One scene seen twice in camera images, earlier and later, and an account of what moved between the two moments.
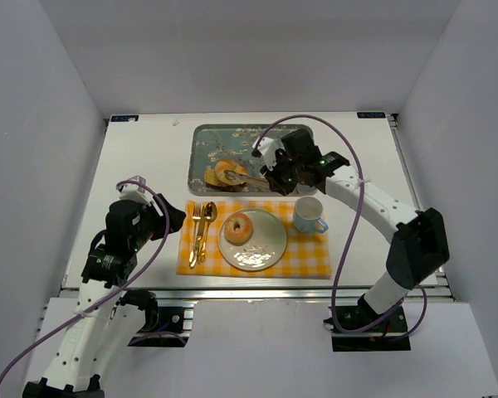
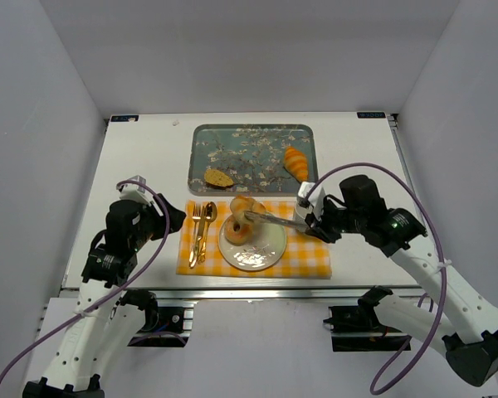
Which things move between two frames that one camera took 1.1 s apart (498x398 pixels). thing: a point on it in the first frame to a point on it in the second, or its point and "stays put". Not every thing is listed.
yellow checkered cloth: x=305 y=254 stays put
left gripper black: x=158 y=220 stays put
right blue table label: x=371 y=114 stays put
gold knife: x=198 y=241 stays put
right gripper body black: x=278 y=174 to x=321 y=224
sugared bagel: x=246 y=230 stays put
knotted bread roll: x=223 y=165 to x=243 y=203
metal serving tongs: x=251 y=181 to x=266 y=218
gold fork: x=196 y=215 stays put
